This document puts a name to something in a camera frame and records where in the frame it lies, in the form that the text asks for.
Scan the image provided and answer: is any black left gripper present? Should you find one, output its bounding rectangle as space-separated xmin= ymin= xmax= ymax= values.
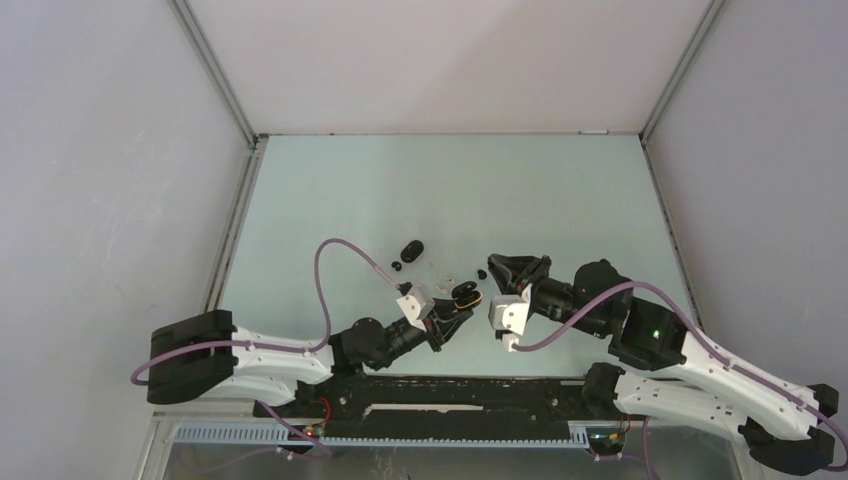
xmin=369 ymin=297 xmax=472 ymax=371

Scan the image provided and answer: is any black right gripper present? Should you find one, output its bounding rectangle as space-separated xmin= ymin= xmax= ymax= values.
xmin=488 ymin=254 xmax=607 ymax=338

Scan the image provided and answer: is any black charging case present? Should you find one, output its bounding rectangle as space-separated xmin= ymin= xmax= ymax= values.
xmin=451 ymin=281 xmax=483 ymax=305

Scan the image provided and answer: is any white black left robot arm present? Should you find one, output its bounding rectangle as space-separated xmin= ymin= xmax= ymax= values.
xmin=131 ymin=291 xmax=482 ymax=417

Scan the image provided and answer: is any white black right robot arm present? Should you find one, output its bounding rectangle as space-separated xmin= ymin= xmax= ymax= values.
xmin=487 ymin=254 xmax=847 ymax=476

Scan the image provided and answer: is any black closed earbud case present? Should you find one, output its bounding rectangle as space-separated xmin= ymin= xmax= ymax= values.
xmin=399 ymin=239 xmax=424 ymax=264

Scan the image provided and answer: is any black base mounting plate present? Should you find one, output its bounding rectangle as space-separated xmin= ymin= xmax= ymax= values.
xmin=252 ymin=375 xmax=642 ymax=440

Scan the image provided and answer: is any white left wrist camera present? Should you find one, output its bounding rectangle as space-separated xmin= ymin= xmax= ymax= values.
xmin=396 ymin=282 xmax=435 ymax=331

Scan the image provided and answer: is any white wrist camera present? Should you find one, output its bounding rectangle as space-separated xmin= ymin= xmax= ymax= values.
xmin=396 ymin=282 xmax=435 ymax=331
xmin=488 ymin=284 xmax=532 ymax=352

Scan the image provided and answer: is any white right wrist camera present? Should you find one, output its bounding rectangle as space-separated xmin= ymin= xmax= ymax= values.
xmin=488 ymin=284 xmax=532 ymax=352

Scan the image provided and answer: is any aluminium frame rail left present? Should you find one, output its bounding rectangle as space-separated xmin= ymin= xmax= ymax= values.
xmin=168 ymin=0 xmax=268 ymax=312

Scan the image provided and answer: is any aluminium frame rail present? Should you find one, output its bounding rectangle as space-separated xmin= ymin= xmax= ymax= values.
xmin=168 ymin=0 xmax=268 ymax=312
xmin=638 ymin=0 xmax=728 ymax=327

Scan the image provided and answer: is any grey slotted cable duct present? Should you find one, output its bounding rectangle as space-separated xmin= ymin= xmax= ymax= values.
xmin=172 ymin=422 xmax=589 ymax=449

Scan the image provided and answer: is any aluminium frame rail right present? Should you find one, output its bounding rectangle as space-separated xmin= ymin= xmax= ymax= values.
xmin=638 ymin=0 xmax=728 ymax=327

